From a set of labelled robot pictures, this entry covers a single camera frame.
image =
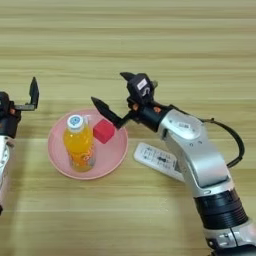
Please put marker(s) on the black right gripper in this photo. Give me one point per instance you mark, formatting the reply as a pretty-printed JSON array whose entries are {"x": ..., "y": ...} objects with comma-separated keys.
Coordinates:
[{"x": 150, "y": 115}]

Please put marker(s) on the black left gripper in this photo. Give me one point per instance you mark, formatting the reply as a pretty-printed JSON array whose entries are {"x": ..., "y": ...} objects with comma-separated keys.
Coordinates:
[{"x": 8, "y": 125}]

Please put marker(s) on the red cube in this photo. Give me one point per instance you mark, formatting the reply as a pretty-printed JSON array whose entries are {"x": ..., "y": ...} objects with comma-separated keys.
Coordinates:
[{"x": 104, "y": 131}]

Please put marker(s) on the orange juice bottle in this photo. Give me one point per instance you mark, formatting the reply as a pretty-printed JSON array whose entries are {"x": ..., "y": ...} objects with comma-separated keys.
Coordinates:
[{"x": 79, "y": 146}]

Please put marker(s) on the white remote control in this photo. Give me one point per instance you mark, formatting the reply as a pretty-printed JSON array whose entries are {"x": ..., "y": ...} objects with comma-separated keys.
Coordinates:
[{"x": 156, "y": 158}]

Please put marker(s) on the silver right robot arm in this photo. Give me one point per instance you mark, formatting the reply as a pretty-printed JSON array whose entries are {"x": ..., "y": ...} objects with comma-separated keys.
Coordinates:
[{"x": 196, "y": 150}]

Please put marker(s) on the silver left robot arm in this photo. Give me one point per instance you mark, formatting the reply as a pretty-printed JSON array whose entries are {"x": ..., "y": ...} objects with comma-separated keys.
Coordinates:
[{"x": 4, "y": 166}]

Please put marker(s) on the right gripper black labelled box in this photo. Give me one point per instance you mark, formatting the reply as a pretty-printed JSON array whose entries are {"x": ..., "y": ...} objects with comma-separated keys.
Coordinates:
[{"x": 140, "y": 88}]

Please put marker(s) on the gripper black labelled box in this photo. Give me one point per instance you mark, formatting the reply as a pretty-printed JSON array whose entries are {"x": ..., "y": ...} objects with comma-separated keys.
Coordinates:
[
  {"x": 3, "y": 100},
  {"x": 140, "y": 88}
]

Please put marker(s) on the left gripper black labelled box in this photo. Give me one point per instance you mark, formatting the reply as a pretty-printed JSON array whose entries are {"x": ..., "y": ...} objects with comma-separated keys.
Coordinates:
[{"x": 3, "y": 100}]

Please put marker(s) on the pink round plate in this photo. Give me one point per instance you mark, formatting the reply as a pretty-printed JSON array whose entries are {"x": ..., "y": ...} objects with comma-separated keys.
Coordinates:
[{"x": 110, "y": 156}]

